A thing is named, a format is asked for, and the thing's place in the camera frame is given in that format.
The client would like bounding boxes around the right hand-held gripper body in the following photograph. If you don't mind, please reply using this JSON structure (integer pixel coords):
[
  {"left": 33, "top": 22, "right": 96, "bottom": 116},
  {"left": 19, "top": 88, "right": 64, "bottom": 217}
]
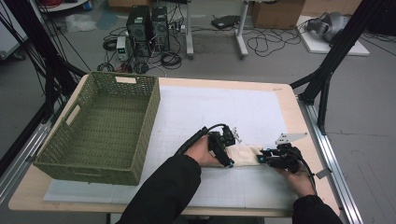
[{"left": 267, "top": 133, "right": 308, "bottom": 175}]

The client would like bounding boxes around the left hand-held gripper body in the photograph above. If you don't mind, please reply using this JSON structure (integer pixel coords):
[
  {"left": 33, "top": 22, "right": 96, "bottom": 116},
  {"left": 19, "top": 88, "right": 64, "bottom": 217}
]
[{"left": 207, "top": 125, "right": 243, "bottom": 149}]

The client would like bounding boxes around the cream printed cloth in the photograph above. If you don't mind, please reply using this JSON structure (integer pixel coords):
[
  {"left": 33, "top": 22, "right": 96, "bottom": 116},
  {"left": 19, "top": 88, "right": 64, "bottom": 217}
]
[{"left": 224, "top": 145, "right": 265, "bottom": 168}]

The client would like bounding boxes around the green woven basket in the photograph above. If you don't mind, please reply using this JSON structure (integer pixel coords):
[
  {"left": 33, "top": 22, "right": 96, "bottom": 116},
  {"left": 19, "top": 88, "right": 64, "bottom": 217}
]
[{"left": 33, "top": 71, "right": 162, "bottom": 187}]

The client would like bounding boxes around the person's left hand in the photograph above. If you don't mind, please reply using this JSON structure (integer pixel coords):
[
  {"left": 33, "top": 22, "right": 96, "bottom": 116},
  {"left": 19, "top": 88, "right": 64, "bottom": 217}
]
[{"left": 183, "top": 135, "right": 224, "bottom": 167}]

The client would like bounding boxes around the person's right hand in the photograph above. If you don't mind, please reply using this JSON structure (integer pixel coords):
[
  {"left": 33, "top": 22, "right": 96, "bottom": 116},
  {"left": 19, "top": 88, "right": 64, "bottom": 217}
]
[{"left": 274, "top": 167, "right": 316, "bottom": 198}]

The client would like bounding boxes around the white grid mat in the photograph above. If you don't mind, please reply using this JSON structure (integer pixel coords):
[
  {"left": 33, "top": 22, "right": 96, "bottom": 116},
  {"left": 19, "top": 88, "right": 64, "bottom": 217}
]
[{"left": 43, "top": 85, "right": 300, "bottom": 210}]

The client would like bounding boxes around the black metal stand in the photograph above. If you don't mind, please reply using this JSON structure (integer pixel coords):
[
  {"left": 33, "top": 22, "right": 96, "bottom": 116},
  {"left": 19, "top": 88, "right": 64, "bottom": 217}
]
[
  {"left": 289, "top": 0, "right": 396, "bottom": 136},
  {"left": 0, "top": 0, "right": 89, "bottom": 123}
]

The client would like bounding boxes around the white desk leg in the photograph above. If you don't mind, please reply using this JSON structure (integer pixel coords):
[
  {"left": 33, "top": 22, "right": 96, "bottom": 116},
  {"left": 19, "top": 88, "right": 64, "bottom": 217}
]
[
  {"left": 234, "top": 0, "right": 250, "bottom": 59},
  {"left": 184, "top": 0, "right": 195, "bottom": 60}
]

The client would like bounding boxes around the white floor board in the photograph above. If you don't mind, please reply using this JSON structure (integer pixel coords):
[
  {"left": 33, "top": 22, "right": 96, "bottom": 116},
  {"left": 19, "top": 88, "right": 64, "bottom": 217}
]
[{"left": 296, "top": 15, "right": 371, "bottom": 57}]

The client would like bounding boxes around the flat black box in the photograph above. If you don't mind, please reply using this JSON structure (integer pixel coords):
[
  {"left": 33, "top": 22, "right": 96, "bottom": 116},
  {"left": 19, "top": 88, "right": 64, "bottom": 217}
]
[{"left": 210, "top": 14, "right": 241, "bottom": 31}]

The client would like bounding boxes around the white power strip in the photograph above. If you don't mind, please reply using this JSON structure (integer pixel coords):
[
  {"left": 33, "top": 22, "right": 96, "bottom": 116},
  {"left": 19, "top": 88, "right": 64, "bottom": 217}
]
[{"left": 168, "top": 23, "right": 187, "bottom": 33}]

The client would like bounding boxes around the slim black computer tower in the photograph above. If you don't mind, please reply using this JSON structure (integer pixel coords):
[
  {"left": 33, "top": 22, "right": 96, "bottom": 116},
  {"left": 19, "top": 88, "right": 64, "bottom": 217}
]
[{"left": 150, "top": 6, "right": 171, "bottom": 52}]

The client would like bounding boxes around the brown cardboard box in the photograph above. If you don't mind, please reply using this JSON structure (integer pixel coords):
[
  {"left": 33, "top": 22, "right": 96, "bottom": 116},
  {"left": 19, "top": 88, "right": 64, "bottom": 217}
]
[{"left": 250, "top": 0, "right": 306, "bottom": 30}]

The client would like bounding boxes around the small white power supply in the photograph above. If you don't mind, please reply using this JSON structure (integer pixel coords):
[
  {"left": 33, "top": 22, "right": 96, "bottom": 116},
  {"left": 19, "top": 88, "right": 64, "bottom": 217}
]
[{"left": 116, "top": 35, "right": 129, "bottom": 62}]

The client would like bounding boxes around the grey rounded device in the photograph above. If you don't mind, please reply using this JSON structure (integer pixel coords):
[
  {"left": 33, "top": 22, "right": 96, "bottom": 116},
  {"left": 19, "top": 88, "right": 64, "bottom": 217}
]
[{"left": 305, "top": 11, "right": 350, "bottom": 43}]

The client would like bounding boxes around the large black computer tower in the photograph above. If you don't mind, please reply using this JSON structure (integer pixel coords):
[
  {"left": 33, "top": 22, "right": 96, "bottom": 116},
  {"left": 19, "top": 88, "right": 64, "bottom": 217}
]
[{"left": 125, "top": 5, "right": 151, "bottom": 58}]

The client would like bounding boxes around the clear plastic bag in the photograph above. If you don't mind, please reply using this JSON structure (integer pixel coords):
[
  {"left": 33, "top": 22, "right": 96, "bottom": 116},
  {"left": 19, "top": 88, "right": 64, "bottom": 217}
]
[{"left": 64, "top": 13, "right": 98, "bottom": 34}]

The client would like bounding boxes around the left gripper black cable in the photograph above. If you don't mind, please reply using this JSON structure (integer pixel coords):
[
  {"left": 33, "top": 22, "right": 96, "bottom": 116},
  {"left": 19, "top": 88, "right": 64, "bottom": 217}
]
[{"left": 173, "top": 122, "right": 229, "bottom": 157}]

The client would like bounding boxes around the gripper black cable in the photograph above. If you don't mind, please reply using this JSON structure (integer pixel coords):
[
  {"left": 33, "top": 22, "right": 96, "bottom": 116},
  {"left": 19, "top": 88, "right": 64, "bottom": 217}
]
[
  {"left": 294, "top": 151, "right": 318, "bottom": 194},
  {"left": 173, "top": 122, "right": 229, "bottom": 157}
]

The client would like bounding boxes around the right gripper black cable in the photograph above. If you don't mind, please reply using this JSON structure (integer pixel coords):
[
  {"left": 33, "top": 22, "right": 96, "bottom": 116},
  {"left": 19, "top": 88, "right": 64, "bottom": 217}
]
[{"left": 294, "top": 151, "right": 318, "bottom": 194}]

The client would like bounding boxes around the small grey bracket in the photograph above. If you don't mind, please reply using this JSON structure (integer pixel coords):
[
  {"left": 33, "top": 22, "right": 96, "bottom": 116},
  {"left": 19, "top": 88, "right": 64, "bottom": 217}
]
[{"left": 315, "top": 167, "right": 333, "bottom": 180}]

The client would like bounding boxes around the aluminium rail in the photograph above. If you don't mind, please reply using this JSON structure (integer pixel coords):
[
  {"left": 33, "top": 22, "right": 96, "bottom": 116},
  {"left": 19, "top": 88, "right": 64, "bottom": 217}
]
[
  {"left": 298, "top": 98, "right": 364, "bottom": 224},
  {"left": 0, "top": 122, "right": 52, "bottom": 203}
]

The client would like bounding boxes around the black coiled cable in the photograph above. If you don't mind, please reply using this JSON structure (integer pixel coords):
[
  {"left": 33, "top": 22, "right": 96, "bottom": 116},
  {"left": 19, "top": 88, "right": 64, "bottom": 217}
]
[{"left": 160, "top": 50, "right": 183, "bottom": 71}]

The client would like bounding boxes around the black floor cable tangle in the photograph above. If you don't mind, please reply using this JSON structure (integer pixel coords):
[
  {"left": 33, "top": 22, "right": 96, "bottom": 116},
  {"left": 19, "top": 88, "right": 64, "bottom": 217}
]
[{"left": 245, "top": 27, "right": 303, "bottom": 59}]

